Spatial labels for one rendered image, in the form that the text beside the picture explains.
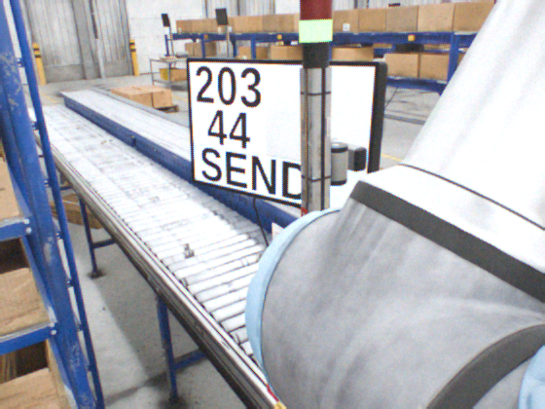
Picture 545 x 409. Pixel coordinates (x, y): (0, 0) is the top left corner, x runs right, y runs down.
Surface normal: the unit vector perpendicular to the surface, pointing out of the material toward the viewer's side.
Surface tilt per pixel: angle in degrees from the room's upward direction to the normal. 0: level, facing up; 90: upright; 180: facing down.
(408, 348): 31
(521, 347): 4
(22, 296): 90
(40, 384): 90
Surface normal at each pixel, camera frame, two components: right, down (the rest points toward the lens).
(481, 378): -0.40, -0.74
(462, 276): -0.22, -0.01
